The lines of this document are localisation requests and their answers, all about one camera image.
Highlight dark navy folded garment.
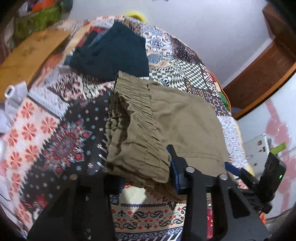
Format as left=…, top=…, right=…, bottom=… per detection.
left=65, top=22, right=149, bottom=81

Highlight orange box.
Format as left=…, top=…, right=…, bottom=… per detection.
left=32, top=0, right=56, bottom=13

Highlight wooden lap desk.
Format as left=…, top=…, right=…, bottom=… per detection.
left=0, top=30, right=71, bottom=101

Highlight yellow round object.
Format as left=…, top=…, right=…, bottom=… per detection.
left=125, top=11, right=147, bottom=23

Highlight light grey cloth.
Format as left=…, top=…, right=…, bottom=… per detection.
left=0, top=81, right=28, bottom=134

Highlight brown wooden door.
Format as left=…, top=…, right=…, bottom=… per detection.
left=224, top=4, right=295, bottom=120

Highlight patchwork patterned bedsheet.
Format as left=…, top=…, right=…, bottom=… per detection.
left=1, top=16, right=249, bottom=240

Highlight green patterned bag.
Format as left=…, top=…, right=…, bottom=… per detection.
left=14, top=2, right=62, bottom=46

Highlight olive green pants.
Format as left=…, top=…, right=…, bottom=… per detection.
left=104, top=70, right=230, bottom=203

